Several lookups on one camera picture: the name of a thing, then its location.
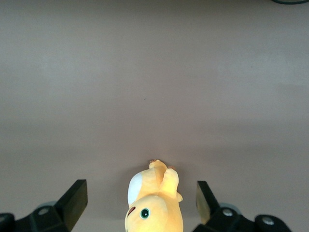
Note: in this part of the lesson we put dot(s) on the brown table cover sheet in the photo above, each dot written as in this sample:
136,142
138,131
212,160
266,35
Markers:
154,72

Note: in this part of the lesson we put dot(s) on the yellow plush toy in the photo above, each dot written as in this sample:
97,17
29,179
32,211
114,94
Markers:
159,207

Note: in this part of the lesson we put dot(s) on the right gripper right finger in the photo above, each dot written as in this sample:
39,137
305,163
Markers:
227,222

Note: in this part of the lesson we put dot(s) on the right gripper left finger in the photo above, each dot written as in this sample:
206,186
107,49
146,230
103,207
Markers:
65,207

